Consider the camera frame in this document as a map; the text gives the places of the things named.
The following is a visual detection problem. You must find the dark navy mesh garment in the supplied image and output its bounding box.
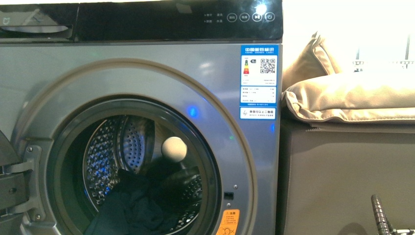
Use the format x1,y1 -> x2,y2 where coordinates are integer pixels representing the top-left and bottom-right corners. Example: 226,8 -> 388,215
84,160 -> 202,235

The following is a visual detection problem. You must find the grey front-load washing machine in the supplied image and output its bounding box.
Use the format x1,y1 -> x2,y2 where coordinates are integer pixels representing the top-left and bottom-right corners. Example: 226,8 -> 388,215
0,0 -> 283,235

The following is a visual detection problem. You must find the washing machine door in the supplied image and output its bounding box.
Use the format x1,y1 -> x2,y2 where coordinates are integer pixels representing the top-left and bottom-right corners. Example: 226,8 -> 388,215
0,133 -> 45,235

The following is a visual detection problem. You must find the white ball in drum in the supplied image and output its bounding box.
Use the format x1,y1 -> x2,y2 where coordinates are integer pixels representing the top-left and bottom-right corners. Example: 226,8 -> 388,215
161,137 -> 187,163

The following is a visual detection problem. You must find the blue energy label sticker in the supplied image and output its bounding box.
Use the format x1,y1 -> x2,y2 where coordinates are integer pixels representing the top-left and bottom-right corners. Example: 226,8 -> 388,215
239,44 -> 279,120

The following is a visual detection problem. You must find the orange warning sticker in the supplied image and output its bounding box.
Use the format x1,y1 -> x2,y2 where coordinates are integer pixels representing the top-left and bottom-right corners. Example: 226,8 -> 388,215
216,209 -> 240,235

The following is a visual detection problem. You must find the beige cushion standing behind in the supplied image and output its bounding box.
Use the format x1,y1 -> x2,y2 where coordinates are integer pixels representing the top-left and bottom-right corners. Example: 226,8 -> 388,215
281,31 -> 346,91

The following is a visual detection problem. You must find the grey cabinet beside washer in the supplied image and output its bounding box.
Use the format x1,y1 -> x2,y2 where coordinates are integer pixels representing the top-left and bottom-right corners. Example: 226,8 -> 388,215
276,119 -> 415,235

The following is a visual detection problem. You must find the beige cushion lying flat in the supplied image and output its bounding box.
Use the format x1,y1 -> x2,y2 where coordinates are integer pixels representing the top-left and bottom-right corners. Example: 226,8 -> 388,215
281,71 -> 415,124

